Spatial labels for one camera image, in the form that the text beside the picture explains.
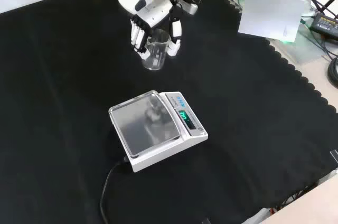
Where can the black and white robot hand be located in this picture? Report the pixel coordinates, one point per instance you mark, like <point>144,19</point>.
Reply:
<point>153,7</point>

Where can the clear glass beaker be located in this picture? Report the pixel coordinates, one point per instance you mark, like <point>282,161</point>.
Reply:
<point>155,52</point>

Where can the white electronic balance steel pan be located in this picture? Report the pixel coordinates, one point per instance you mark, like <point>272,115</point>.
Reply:
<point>155,126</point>

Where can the black bench cloth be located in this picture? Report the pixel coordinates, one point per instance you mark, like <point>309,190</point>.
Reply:
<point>132,118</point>

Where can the pale board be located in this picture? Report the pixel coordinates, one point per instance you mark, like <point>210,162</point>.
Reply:
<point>272,16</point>

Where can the black power adapter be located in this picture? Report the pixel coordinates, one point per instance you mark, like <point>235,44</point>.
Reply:
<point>325,24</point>

